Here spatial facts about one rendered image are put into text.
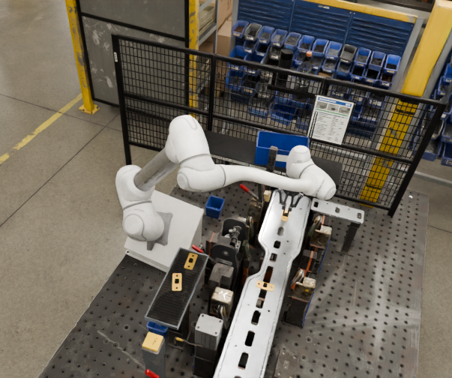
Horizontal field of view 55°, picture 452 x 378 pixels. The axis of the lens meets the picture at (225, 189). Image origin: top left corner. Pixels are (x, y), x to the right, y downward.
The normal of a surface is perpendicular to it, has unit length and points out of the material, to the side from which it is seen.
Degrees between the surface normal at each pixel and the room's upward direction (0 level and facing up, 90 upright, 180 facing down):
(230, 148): 0
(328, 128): 90
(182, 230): 44
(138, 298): 0
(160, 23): 93
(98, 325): 0
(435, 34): 90
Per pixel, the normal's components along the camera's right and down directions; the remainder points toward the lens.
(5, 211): 0.07, -0.72
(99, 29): -0.39, 0.60
